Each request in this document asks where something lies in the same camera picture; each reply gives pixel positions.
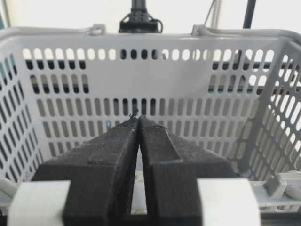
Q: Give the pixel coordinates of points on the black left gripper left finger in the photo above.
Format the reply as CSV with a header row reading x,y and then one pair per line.
x,y
102,175

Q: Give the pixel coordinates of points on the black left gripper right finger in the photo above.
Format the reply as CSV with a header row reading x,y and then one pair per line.
x,y
171,167

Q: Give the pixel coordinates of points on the grey plastic shopping basket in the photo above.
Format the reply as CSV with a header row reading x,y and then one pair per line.
x,y
234,92

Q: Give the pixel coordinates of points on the black vertical pole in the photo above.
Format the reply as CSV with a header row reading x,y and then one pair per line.
x,y
250,7

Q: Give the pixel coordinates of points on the black camera stand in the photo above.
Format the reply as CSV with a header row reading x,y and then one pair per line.
x,y
139,20

